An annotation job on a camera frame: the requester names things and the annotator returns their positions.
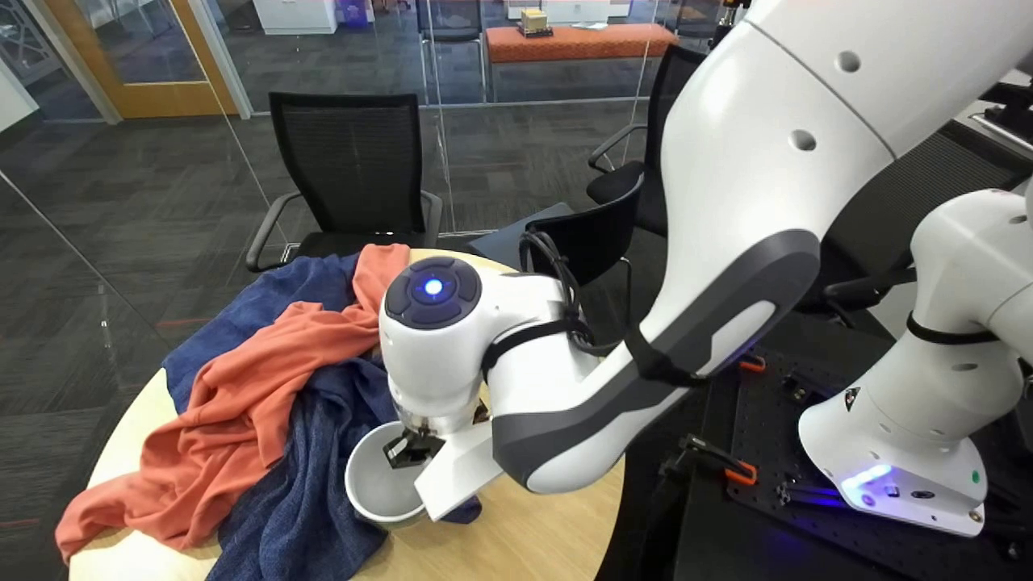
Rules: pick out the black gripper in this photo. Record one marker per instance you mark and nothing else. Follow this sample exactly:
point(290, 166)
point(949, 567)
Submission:
point(424, 441)

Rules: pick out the white green ceramic mug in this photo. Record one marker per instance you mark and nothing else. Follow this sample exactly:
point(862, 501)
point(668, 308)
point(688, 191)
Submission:
point(372, 488)

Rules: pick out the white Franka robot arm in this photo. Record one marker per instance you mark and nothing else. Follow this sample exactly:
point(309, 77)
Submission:
point(753, 216)

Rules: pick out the dark blue towel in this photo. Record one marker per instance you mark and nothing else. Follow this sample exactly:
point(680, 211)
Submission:
point(312, 518)

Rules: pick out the orange cloth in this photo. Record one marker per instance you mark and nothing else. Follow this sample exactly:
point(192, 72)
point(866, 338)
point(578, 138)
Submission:
point(247, 408)

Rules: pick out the black mesh office chair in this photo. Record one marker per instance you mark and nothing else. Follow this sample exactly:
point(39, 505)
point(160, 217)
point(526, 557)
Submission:
point(345, 163)

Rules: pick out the black orange bar clamp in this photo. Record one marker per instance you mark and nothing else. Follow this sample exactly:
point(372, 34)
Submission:
point(721, 468)
point(753, 364)

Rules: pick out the wooden glass door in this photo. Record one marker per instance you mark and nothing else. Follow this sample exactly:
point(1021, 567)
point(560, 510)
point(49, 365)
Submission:
point(164, 91)

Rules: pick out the orange bench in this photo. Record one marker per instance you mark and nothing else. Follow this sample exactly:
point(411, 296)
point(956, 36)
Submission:
point(582, 42)

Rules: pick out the white cabinet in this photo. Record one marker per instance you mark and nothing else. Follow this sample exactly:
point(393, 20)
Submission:
point(291, 14)

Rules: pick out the small yellow bench object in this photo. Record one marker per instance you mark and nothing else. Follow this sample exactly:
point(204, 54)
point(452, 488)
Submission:
point(532, 20)

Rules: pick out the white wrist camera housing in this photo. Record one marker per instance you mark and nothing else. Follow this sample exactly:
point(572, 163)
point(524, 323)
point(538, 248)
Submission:
point(464, 474)

